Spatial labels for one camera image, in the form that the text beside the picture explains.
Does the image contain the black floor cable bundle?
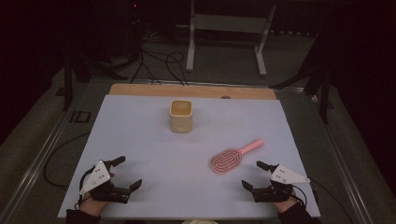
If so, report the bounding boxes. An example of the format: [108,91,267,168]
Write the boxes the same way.
[129,31,190,87]

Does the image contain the white metal stand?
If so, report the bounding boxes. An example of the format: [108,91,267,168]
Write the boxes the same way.
[186,0,277,77]

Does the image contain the black upright stand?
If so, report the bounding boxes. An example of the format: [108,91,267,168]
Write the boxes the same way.
[63,52,75,112]

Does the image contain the metal frame rail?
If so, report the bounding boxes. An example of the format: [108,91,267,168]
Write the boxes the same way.
[304,91,373,224]
[0,81,94,224]

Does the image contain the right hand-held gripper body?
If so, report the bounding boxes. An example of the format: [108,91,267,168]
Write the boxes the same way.
[251,163,311,203]

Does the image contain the black looping floor cable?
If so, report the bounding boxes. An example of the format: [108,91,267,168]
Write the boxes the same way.
[42,132,92,189]

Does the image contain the white table mat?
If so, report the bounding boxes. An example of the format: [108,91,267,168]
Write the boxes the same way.
[57,93,321,220]

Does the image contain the person's right hand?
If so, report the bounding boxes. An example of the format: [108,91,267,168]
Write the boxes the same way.
[273,190,300,215]

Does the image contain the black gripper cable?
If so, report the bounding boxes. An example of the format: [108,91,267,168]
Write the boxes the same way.
[74,166,94,210]
[290,185,309,208]

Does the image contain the beige square cup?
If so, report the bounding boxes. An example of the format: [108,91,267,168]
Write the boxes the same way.
[169,99,193,133]

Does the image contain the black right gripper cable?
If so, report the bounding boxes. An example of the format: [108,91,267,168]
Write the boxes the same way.
[290,185,309,208]

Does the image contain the pink hairbrush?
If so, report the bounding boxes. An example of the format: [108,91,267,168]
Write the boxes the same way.
[209,138,264,175]

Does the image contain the thin black floor cable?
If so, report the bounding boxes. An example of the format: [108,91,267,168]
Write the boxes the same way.
[308,177,355,224]

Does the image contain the black tripod stand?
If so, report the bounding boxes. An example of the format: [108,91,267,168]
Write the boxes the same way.
[269,18,333,124]

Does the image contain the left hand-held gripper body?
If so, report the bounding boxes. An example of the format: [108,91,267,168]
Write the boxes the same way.
[78,159,132,204]

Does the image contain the black floor bracket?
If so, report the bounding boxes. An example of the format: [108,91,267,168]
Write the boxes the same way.
[68,110,92,124]

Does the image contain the person's left hand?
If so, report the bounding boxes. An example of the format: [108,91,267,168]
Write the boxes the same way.
[78,172,116,217]

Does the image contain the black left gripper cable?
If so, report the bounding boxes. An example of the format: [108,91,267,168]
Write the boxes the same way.
[74,166,94,210]

